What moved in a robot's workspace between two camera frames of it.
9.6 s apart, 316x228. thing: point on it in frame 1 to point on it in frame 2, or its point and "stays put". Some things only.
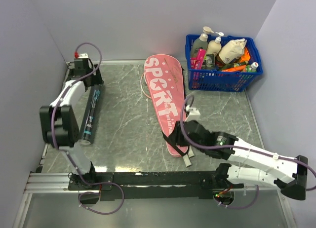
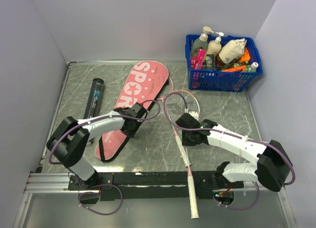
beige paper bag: (233, 50) stays put
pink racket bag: (165, 78) to (143, 82)
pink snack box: (197, 63) stays put
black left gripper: (97, 79) to (131, 133)
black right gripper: (176, 137) to (185, 142)
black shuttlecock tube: (94, 97) stays put
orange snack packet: (246, 57) stays put
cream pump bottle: (214, 47) stays put
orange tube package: (238, 68) stays put
